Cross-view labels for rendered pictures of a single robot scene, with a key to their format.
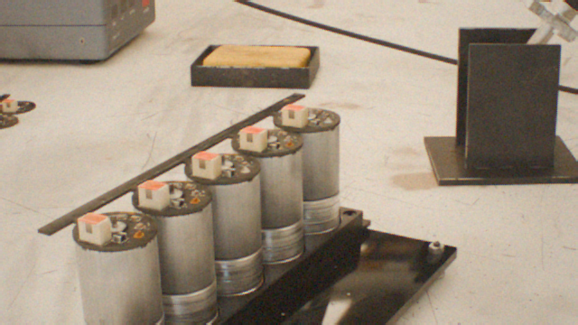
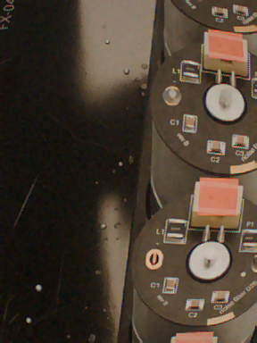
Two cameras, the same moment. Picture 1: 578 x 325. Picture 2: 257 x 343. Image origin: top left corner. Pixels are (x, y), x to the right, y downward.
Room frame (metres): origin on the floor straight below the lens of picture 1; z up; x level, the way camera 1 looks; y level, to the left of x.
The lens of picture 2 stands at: (0.44, -0.06, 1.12)
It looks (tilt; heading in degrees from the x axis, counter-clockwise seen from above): 67 degrees down; 155
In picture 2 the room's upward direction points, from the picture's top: straight up
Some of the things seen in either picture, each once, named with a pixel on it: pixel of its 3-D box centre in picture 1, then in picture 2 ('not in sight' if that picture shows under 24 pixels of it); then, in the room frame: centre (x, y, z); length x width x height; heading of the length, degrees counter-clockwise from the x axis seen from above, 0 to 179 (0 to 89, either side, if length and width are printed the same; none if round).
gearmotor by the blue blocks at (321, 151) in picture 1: (307, 180); not in sight; (0.36, -0.01, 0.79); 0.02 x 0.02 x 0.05
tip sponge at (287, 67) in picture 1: (256, 64); not in sight; (0.64, 0.01, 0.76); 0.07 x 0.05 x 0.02; 81
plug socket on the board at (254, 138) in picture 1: (255, 138); (217, 211); (0.33, 0.01, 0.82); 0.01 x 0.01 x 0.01; 59
